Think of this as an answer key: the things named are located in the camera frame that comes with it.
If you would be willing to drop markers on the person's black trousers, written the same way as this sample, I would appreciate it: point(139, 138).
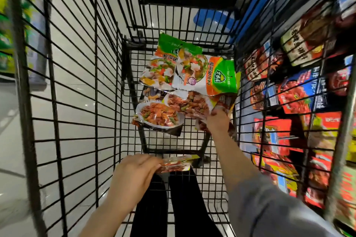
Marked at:
point(189, 209)

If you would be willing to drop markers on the blue plastic panel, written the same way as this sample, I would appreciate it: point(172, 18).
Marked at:
point(211, 18)

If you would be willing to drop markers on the person's right hand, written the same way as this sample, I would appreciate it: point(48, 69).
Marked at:
point(219, 121)

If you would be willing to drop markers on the yellow-green sauce packet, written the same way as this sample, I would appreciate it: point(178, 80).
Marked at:
point(192, 105)
point(178, 163)

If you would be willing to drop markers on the green orange seasoning packet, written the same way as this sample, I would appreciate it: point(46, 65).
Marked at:
point(217, 75)
point(164, 67)

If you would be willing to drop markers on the grey bottle shelf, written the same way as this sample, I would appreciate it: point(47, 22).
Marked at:
point(39, 50)

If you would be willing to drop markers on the packets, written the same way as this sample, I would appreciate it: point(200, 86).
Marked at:
point(294, 92)

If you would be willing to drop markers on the person's left hand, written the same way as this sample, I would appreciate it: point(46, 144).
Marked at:
point(133, 178)

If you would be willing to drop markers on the orange sauce packet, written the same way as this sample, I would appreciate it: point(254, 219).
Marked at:
point(158, 114)

